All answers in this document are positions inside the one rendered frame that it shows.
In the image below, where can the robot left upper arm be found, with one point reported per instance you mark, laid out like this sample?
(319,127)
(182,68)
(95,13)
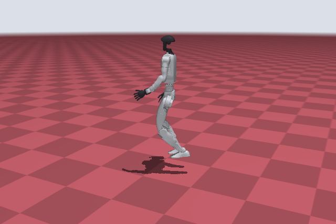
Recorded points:
(164,69)

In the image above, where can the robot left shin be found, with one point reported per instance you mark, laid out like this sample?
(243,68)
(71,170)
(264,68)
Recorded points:
(170,139)

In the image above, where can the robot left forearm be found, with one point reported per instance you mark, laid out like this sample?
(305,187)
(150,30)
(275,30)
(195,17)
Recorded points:
(155,85)

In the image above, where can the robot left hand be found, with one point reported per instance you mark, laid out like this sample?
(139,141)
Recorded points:
(141,94)

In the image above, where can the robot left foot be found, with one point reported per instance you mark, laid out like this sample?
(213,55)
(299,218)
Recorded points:
(178,154)

